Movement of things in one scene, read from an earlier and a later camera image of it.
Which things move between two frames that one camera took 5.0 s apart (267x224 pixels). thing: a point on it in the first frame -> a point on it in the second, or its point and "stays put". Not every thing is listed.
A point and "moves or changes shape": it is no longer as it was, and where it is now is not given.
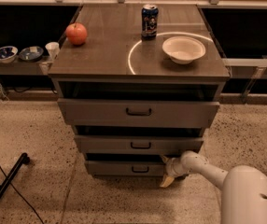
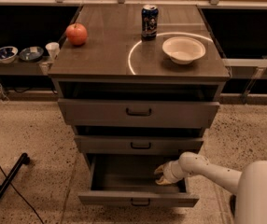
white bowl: x=183 y=49 stays put
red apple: x=76 y=34 stays put
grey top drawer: x=135 y=113 stays put
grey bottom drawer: x=126 y=168 moves or changes shape
